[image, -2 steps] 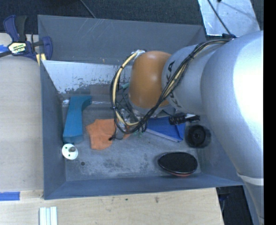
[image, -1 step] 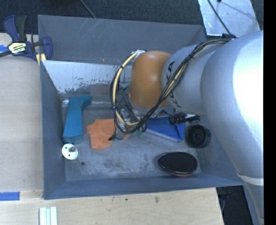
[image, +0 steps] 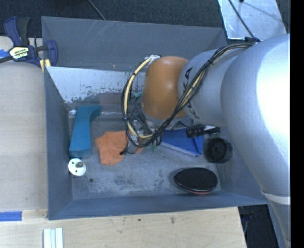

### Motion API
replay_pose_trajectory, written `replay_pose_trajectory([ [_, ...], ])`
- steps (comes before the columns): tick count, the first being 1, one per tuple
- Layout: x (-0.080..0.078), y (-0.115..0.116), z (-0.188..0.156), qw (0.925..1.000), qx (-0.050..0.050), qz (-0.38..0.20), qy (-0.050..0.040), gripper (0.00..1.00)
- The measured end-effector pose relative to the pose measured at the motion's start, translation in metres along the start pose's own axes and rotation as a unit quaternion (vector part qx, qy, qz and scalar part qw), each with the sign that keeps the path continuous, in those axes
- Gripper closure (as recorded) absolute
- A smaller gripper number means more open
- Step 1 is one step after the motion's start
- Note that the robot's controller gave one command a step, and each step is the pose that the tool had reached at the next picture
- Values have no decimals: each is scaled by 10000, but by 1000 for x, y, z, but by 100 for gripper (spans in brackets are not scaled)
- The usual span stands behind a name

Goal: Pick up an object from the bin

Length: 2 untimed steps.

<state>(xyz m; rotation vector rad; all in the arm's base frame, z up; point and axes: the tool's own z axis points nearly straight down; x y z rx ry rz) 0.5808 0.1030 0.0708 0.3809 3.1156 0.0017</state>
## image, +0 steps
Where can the blue flat folded card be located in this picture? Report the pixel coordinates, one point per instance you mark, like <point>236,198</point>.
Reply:
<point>182,141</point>

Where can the black cylinder on white bracket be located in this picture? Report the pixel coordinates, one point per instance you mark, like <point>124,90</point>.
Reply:
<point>195,131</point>

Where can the white round knob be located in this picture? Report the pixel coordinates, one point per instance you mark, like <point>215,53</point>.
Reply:
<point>75,168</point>

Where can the black oval brush red rim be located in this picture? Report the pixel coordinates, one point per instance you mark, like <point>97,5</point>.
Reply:
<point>195,180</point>

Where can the pale wood board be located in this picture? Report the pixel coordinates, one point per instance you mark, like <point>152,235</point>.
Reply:
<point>20,138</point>

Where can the grey metal bin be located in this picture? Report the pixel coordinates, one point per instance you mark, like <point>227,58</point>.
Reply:
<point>131,179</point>

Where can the teal blue angled block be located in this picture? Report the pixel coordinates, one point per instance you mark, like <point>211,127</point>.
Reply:
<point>81,133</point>

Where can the orange cloth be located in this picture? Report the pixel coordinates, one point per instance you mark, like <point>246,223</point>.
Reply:
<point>111,148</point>

